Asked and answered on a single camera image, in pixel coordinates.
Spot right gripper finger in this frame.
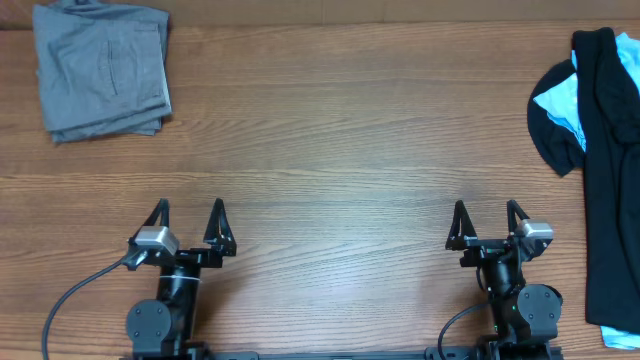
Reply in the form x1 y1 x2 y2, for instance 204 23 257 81
506 200 529 236
447 200 478 241

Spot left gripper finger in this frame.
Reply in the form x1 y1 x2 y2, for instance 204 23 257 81
143 198 170 227
203 198 235 247

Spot grey shorts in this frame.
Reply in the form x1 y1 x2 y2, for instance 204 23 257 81
32 1 172 143

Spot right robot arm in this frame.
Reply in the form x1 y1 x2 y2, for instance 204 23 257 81
437 200 563 360

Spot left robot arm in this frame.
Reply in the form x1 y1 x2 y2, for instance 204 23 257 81
122 198 237 359

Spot light blue shirt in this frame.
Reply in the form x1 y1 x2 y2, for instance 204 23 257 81
532 32 640 351

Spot black garment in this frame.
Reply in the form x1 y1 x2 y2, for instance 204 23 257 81
526 27 640 336

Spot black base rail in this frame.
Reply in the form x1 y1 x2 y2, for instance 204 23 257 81
120 346 565 360

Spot left black cable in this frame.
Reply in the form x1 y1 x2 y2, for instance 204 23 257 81
41 252 146 360

